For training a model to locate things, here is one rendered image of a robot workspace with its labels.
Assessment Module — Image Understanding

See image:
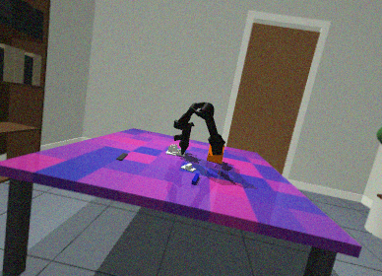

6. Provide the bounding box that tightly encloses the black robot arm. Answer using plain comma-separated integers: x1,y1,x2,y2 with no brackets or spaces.
173,102,225,155

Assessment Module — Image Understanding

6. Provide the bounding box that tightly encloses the grey flat bar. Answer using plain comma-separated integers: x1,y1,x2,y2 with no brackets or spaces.
116,153,128,161

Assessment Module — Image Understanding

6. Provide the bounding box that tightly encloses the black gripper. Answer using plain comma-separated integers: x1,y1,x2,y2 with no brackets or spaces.
179,131,191,155

